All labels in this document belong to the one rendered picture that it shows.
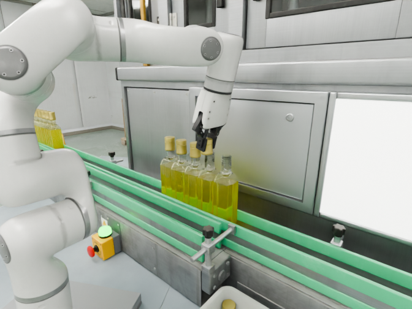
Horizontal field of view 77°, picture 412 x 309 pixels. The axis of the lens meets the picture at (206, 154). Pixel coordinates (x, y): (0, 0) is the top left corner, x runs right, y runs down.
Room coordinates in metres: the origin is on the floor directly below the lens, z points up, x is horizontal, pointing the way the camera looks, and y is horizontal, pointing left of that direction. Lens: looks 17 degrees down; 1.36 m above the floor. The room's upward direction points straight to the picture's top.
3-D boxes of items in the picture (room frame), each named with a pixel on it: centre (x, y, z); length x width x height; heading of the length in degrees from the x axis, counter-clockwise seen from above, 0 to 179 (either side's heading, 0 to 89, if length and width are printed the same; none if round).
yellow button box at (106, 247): (0.78, 0.35, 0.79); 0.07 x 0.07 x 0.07; 50
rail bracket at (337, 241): (0.56, -0.33, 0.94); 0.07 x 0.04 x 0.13; 140
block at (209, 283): (0.57, -0.03, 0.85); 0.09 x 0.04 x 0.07; 140
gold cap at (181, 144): (0.80, 0.08, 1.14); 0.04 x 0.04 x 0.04
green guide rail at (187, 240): (1.13, 0.68, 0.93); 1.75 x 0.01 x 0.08; 50
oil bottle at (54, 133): (1.45, 0.87, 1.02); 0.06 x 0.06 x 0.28; 50
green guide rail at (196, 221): (1.19, 0.63, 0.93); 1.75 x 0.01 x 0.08; 50
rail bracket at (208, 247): (0.56, -0.02, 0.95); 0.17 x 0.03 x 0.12; 140
